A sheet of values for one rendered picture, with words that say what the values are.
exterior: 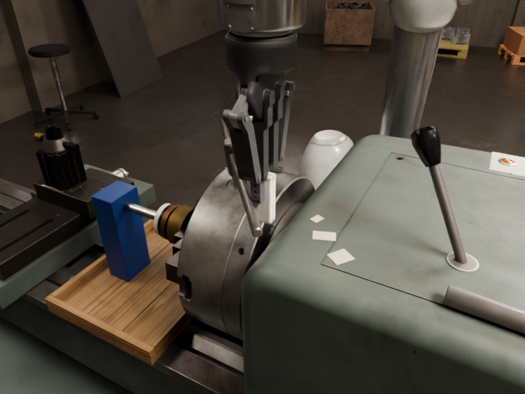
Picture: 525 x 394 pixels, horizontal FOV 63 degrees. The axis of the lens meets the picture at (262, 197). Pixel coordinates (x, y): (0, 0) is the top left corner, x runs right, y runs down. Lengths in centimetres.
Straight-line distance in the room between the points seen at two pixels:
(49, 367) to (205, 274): 83
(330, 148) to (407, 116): 26
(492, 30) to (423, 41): 720
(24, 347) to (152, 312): 61
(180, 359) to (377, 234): 51
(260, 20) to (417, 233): 34
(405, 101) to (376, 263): 62
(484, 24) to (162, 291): 757
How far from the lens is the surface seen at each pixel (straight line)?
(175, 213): 86
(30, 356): 149
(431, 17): 96
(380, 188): 69
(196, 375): 90
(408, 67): 104
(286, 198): 71
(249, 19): 43
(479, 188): 74
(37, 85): 501
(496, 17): 817
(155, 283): 106
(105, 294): 107
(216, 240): 67
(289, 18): 43
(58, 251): 118
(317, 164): 128
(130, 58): 544
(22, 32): 489
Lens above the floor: 159
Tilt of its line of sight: 32 degrees down
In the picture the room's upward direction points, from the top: straight up
